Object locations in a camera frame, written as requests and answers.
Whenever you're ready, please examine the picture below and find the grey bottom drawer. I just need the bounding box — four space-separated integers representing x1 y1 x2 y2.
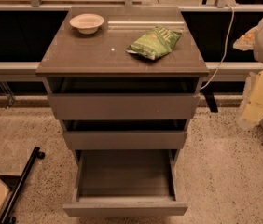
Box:
63 149 187 217

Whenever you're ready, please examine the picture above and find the grey drawer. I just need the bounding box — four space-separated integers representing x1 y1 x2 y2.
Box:
63 119 187 150
63 149 187 217
48 77 199 120

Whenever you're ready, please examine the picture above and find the grey drawer cabinet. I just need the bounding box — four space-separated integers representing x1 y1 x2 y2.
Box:
35 6 210 161

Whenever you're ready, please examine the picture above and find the grey middle drawer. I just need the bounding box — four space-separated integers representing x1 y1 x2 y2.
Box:
63 119 187 150

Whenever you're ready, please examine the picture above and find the grey top drawer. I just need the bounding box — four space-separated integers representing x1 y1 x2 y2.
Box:
48 77 199 120

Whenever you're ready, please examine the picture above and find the green chip bag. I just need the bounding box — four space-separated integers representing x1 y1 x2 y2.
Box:
125 27 182 61

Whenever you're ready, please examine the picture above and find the white paper bowl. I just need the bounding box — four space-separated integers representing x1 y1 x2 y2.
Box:
70 14 104 35

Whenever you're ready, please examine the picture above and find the white cable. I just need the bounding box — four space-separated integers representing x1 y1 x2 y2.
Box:
200 4 236 91

